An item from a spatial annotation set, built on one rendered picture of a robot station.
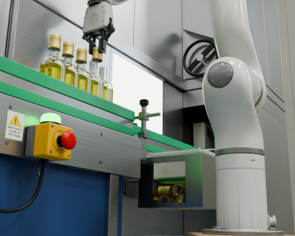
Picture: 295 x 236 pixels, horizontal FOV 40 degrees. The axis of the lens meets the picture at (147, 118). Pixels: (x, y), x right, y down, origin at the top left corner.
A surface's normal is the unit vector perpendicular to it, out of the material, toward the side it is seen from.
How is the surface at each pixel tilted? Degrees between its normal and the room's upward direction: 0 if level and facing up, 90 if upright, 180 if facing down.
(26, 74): 90
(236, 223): 90
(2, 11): 90
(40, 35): 90
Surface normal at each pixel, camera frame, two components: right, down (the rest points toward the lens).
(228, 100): -0.33, 0.40
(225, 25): -0.44, -0.02
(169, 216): 0.84, -0.13
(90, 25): -0.55, -0.22
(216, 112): -0.60, 0.44
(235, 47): -0.16, 0.62
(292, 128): -0.01, -0.25
